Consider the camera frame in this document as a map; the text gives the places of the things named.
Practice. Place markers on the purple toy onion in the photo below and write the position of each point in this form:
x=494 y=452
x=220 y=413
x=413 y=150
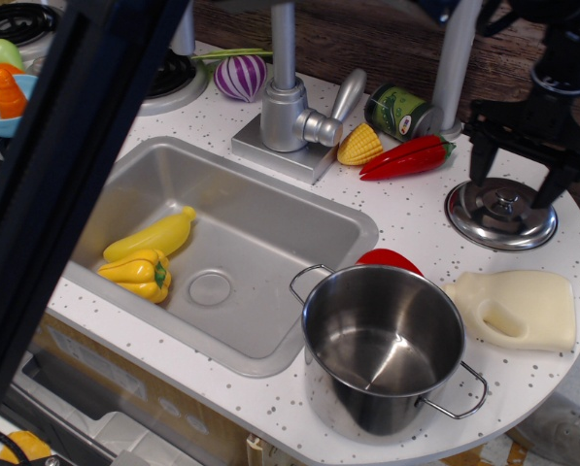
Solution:
x=239 y=73

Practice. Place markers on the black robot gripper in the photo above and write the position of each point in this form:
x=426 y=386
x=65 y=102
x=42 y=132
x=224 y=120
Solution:
x=540 y=127

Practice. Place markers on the silver toy faucet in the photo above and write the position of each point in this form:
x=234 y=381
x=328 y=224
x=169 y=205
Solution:
x=289 y=136

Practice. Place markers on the stainless steel pot lid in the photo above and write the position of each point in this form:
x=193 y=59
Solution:
x=498 y=214

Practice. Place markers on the grey post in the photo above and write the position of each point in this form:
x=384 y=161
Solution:
x=183 y=42
x=454 y=58

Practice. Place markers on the yellow toy bell pepper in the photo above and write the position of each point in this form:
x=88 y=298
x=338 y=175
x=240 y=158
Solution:
x=143 y=272

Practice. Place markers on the silver toy sink basin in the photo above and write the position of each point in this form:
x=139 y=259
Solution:
x=253 y=242

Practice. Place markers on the green pea can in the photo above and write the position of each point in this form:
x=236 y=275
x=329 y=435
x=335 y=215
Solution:
x=401 y=114

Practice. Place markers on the toy corn cob piece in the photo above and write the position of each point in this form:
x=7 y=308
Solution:
x=360 y=146

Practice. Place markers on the orange toy carrot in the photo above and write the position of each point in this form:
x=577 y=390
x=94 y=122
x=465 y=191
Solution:
x=12 y=99

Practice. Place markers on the orange object bottom left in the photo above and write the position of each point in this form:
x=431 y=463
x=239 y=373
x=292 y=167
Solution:
x=32 y=446

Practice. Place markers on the red toy tomato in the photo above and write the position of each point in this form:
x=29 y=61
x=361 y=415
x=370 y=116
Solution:
x=389 y=258

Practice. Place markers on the grey post left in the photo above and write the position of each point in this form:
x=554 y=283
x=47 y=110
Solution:
x=183 y=42

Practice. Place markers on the cream toy detergent bottle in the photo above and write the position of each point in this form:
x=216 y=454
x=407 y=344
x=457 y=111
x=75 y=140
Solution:
x=518 y=310

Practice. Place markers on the red toy chili pepper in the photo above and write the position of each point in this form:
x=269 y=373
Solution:
x=419 y=155

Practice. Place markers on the grey sneaker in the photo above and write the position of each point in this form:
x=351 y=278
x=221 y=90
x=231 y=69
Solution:
x=552 y=431

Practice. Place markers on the light green toy pear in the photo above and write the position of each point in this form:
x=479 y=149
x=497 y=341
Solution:
x=10 y=54

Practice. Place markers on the black stove burner back right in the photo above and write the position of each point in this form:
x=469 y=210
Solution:
x=179 y=81

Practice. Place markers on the grey post right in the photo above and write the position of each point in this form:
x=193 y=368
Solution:
x=454 y=58

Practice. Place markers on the toy oven door handle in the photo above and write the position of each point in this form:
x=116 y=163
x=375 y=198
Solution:
x=62 y=407

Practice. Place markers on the black stove burner back left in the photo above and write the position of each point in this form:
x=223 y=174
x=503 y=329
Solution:
x=31 y=26

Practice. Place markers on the yellow toy squash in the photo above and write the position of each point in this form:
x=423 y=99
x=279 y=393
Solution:
x=167 y=235

